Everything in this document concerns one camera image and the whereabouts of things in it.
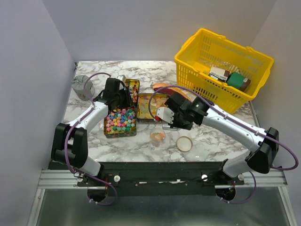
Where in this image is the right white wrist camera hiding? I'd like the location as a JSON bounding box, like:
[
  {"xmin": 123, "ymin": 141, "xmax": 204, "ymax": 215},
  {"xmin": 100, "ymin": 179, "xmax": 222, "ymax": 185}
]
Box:
[{"xmin": 156, "ymin": 107, "xmax": 174, "ymax": 124}]

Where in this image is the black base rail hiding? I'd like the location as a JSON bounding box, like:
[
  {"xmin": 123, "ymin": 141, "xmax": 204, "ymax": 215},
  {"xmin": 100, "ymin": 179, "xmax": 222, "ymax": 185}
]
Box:
[{"xmin": 74, "ymin": 162, "xmax": 246, "ymax": 199}]

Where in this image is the purple cable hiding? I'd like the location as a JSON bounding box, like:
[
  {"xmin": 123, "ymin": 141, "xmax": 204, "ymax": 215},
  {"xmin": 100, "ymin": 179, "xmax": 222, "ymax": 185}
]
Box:
[
  {"xmin": 148, "ymin": 86, "xmax": 299, "ymax": 204},
  {"xmin": 64, "ymin": 72, "xmax": 118, "ymax": 205}
]

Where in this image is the metal candy scoop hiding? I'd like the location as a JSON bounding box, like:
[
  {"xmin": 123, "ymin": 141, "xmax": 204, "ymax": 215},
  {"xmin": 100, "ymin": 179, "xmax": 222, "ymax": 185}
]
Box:
[{"xmin": 162, "ymin": 124, "xmax": 179, "ymax": 131}]

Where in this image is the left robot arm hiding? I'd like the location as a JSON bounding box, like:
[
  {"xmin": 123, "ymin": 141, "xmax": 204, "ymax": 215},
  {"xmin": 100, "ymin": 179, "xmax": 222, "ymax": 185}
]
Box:
[{"xmin": 51, "ymin": 75, "xmax": 134, "ymax": 186}]

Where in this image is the tin of star candies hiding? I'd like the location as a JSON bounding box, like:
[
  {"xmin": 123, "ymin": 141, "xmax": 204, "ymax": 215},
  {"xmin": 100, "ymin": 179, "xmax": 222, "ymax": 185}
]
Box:
[{"xmin": 103, "ymin": 106, "xmax": 137, "ymax": 138}]

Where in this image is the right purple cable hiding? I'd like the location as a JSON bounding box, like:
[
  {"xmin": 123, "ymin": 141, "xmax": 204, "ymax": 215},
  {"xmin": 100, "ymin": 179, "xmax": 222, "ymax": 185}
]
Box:
[{"xmin": 148, "ymin": 86, "xmax": 299, "ymax": 204}]

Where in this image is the fake bacon slab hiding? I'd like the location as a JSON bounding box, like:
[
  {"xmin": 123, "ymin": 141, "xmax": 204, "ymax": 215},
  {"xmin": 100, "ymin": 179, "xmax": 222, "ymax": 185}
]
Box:
[{"xmin": 152, "ymin": 83, "xmax": 191, "ymax": 101}]

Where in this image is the grey drawstring pouch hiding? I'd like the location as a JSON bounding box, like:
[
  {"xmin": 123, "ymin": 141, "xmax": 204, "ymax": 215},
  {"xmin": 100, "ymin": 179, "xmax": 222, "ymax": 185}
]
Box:
[{"xmin": 72, "ymin": 75, "xmax": 95, "ymax": 101}]

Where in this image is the black white packet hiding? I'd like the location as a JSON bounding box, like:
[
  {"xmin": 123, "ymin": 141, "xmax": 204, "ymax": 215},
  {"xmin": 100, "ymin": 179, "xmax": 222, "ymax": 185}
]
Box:
[{"xmin": 208, "ymin": 66, "xmax": 230, "ymax": 82}]

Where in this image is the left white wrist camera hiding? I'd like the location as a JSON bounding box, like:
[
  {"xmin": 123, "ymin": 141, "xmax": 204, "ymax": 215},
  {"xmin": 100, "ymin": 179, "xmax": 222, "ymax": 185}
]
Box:
[{"xmin": 116, "ymin": 75, "xmax": 126, "ymax": 83}]

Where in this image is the brown chocolate bar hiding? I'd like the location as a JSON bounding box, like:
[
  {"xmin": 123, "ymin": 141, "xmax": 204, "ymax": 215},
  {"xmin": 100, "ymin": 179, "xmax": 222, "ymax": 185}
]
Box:
[{"xmin": 239, "ymin": 78, "xmax": 251, "ymax": 92}]

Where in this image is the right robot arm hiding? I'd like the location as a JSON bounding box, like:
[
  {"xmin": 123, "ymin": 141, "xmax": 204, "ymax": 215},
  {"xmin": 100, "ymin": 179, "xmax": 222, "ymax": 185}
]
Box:
[{"xmin": 161, "ymin": 93, "xmax": 279, "ymax": 185}]

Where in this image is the round jar lid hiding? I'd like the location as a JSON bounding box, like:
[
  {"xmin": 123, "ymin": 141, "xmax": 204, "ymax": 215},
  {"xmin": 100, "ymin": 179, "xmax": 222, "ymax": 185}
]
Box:
[{"xmin": 176, "ymin": 136, "xmax": 193, "ymax": 152}]

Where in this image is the yellow shopping basket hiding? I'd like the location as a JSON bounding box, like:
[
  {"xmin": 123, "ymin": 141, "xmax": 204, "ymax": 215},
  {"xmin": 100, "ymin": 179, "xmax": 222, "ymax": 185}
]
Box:
[{"xmin": 174, "ymin": 28, "xmax": 274, "ymax": 114}]

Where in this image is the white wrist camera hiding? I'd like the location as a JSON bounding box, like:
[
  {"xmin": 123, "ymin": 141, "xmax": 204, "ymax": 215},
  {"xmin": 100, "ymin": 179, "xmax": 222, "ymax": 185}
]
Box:
[
  {"xmin": 116, "ymin": 75, "xmax": 126, "ymax": 83},
  {"xmin": 156, "ymin": 107, "xmax": 174, "ymax": 124}
]

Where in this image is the small glass jar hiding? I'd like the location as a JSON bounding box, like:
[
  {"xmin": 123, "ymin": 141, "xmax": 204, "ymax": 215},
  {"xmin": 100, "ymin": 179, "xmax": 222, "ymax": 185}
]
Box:
[{"xmin": 150, "ymin": 126, "xmax": 166, "ymax": 147}]

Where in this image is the tin of lollipops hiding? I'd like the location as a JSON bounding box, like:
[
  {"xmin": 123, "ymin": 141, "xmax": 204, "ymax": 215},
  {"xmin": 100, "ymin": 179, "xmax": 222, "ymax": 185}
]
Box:
[{"xmin": 125, "ymin": 79, "xmax": 140, "ymax": 105}]

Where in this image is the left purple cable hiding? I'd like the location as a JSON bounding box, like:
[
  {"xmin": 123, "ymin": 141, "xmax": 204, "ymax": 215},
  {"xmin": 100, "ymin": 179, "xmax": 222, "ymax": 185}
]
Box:
[{"xmin": 64, "ymin": 72, "xmax": 118, "ymax": 205}]

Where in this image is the green box in basket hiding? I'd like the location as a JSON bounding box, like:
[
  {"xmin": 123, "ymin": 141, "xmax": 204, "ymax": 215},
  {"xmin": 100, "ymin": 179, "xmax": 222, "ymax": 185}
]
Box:
[{"xmin": 227, "ymin": 72, "xmax": 246, "ymax": 90}]

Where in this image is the tin of popsicle gummies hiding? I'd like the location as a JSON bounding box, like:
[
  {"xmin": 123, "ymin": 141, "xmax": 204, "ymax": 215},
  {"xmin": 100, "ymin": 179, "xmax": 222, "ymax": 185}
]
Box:
[{"xmin": 137, "ymin": 93, "xmax": 167, "ymax": 123}]

